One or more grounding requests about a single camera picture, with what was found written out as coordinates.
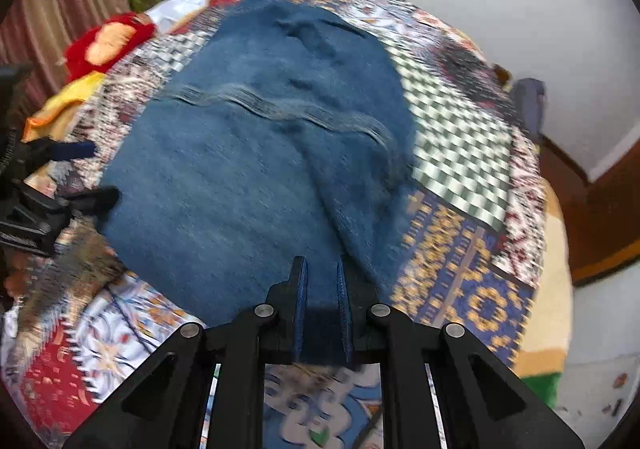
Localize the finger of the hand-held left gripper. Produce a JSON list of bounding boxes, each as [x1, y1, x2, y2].
[[30, 141, 96, 164], [50, 186, 121, 230]]

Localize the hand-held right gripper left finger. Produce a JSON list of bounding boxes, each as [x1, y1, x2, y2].
[[62, 255, 309, 449]]

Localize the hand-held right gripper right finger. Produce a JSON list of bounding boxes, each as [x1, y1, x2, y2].
[[336, 261, 584, 449]]

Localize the blue denim jeans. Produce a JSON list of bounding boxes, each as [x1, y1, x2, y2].
[[100, 0, 419, 365]]

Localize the yellow orange cloth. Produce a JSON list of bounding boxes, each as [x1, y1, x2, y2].
[[22, 71, 109, 142]]

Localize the red yellow plush cushion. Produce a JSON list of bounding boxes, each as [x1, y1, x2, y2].
[[64, 13, 157, 80]]

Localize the striped curtain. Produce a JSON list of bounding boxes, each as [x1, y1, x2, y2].
[[0, 0, 132, 116]]

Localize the patchwork bedspread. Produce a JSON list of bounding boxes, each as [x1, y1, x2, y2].
[[0, 0, 549, 449]]

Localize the beige blanket green border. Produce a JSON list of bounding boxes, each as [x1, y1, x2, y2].
[[514, 178, 575, 411]]

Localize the brown wooden baseboard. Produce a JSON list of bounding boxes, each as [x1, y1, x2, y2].
[[539, 134, 592, 186]]

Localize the brown wooden door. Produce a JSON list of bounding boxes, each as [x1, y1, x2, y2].
[[567, 126, 640, 286]]

